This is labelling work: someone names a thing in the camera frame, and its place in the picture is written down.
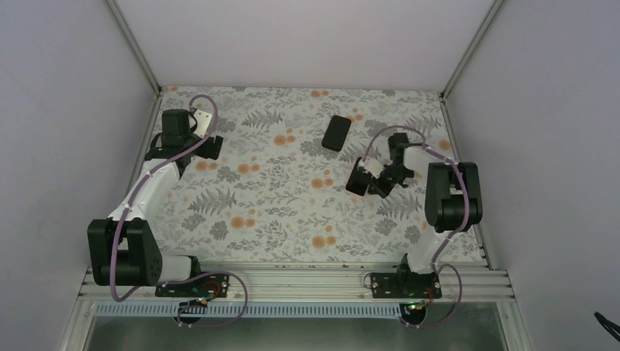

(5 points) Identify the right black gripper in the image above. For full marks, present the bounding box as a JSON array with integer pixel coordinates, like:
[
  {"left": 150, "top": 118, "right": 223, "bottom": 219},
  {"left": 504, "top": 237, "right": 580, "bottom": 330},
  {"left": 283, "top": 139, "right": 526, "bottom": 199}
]
[{"left": 368, "top": 165, "right": 413, "bottom": 199}]

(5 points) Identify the black smartphone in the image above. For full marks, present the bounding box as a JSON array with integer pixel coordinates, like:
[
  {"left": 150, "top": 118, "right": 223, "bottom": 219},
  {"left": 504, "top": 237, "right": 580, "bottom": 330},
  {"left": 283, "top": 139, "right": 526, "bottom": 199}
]
[{"left": 345, "top": 157, "right": 372, "bottom": 197}]

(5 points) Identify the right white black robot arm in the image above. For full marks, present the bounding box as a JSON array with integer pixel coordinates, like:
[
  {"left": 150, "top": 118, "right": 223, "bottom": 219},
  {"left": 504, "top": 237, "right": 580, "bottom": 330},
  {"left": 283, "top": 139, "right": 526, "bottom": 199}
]
[{"left": 356, "top": 133, "right": 483, "bottom": 298}]

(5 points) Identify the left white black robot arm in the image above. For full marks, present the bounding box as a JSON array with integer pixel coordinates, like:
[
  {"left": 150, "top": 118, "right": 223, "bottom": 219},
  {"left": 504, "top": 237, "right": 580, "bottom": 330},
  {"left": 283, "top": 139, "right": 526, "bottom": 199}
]
[{"left": 87, "top": 107, "right": 223, "bottom": 296}]

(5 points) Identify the black phone-shaped object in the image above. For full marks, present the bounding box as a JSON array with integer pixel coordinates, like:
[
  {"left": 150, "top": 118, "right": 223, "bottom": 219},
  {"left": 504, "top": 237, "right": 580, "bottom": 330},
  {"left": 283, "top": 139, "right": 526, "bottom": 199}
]
[{"left": 321, "top": 115, "right": 352, "bottom": 152}]

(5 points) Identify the floral patterned table mat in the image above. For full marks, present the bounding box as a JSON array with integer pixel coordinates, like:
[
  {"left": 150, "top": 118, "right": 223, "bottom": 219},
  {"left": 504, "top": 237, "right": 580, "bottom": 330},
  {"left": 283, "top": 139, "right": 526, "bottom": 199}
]
[{"left": 150, "top": 86, "right": 452, "bottom": 263}]

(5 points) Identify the black object at edge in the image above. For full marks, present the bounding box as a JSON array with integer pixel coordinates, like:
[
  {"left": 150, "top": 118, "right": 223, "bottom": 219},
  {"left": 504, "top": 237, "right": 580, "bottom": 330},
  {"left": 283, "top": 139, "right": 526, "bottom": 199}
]
[{"left": 594, "top": 312, "right": 620, "bottom": 341}]

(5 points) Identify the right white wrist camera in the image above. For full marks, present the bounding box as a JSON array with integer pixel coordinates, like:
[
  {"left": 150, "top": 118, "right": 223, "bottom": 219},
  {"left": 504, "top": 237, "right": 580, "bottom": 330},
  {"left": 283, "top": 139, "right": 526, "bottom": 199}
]
[{"left": 358, "top": 158, "right": 384, "bottom": 178}]

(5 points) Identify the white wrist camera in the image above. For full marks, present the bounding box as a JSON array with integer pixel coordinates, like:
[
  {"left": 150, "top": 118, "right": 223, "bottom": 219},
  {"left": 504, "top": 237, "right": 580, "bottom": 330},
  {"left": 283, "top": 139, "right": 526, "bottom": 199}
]
[
  {"left": 193, "top": 110, "right": 213, "bottom": 138},
  {"left": 358, "top": 158, "right": 384, "bottom": 178}
]

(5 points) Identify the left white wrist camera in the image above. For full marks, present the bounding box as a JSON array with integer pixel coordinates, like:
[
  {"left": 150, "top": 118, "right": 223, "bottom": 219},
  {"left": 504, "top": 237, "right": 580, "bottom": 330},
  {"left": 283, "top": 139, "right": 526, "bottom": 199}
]
[{"left": 193, "top": 110, "right": 213, "bottom": 138}]

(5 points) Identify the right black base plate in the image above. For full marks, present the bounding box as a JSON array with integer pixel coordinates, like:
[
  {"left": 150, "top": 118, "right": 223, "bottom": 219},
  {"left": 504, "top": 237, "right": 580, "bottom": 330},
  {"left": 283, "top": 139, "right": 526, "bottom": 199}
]
[{"left": 370, "top": 273, "right": 442, "bottom": 299}]

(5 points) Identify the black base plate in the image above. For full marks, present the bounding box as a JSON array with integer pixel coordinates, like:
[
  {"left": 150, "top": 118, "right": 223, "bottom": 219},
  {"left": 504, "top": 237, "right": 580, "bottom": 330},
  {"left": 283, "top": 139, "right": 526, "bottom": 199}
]
[
  {"left": 155, "top": 273, "right": 230, "bottom": 299},
  {"left": 370, "top": 273, "right": 442, "bottom": 299}
]

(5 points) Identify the aluminium rail frame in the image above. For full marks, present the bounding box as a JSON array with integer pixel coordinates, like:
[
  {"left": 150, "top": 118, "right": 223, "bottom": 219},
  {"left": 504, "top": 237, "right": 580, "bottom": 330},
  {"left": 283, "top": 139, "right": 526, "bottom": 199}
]
[{"left": 77, "top": 261, "right": 515, "bottom": 303}]

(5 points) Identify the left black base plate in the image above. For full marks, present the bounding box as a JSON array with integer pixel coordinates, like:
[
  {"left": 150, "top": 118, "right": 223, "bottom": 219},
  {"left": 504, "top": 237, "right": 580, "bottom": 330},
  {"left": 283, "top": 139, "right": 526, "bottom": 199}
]
[{"left": 155, "top": 273, "right": 230, "bottom": 299}]

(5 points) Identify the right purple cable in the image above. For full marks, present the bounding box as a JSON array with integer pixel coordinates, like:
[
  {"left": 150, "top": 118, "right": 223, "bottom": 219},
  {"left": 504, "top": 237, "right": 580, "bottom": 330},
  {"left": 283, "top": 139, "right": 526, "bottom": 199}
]
[{"left": 360, "top": 125, "right": 472, "bottom": 330}]

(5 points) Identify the slotted cable duct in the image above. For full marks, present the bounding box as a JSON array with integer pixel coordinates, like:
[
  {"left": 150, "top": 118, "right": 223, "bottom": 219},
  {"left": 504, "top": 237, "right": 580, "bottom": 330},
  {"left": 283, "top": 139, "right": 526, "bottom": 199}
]
[{"left": 94, "top": 301, "right": 401, "bottom": 319}]

